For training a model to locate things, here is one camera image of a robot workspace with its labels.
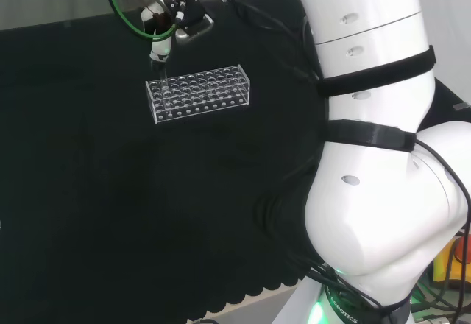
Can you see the clear glass test tube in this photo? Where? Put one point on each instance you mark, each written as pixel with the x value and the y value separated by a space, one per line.
pixel 165 82

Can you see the clear plastic test tube rack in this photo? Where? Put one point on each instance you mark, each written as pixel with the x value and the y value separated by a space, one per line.
pixel 200 92

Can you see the black bench cloth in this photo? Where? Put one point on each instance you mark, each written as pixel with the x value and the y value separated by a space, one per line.
pixel 110 191

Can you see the pale mounting board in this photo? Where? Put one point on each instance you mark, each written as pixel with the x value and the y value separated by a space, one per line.
pixel 298 298

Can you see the yellow stop button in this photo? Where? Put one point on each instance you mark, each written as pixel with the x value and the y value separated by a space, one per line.
pixel 454 261

